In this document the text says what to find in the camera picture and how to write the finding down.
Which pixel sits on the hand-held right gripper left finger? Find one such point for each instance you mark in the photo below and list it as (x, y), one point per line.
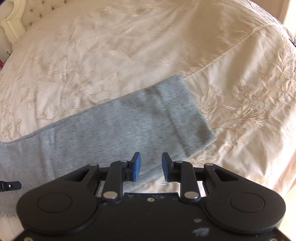
(135, 167)

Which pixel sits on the cream embroidered bedspread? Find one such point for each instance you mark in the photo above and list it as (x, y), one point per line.
(129, 51)

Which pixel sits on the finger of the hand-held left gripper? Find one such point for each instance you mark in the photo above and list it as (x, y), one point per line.
(11, 185)

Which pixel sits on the cream tufted headboard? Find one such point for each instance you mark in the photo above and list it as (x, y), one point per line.
(14, 19)

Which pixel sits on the light blue speckled pants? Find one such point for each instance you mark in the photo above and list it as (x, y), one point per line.
(111, 136)

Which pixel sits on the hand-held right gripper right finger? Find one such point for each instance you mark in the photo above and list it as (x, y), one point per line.
(165, 167)

